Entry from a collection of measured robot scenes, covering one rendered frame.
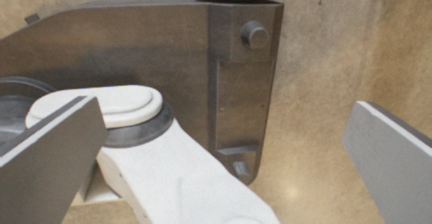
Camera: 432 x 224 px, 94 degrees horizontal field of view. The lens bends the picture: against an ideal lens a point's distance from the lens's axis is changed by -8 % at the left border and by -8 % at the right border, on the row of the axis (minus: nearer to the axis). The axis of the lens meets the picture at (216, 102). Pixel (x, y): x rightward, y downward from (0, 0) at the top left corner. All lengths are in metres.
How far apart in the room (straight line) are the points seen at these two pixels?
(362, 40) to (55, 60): 0.86
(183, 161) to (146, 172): 0.05
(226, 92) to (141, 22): 0.22
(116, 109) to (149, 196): 0.14
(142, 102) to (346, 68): 0.71
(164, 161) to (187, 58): 0.23
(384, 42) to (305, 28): 0.32
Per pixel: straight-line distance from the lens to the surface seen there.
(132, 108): 0.35
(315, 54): 0.78
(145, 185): 0.29
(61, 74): 0.53
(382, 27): 0.92
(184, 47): 0.46
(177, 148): 0.33
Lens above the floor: 0.61
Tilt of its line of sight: 58 degrees down
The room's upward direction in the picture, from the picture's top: 160 degrees clockwise
